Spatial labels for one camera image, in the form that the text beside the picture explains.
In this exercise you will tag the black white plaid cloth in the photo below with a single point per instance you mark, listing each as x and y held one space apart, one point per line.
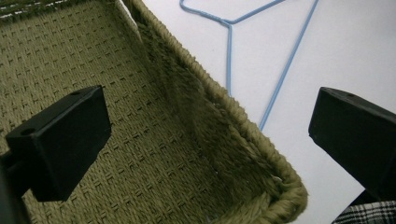
369 213

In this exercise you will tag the woven straw basket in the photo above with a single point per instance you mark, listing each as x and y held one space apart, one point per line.
146 124

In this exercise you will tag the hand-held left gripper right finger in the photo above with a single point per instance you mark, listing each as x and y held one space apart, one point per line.
355 137

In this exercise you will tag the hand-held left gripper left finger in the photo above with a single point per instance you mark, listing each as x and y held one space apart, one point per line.
59 143

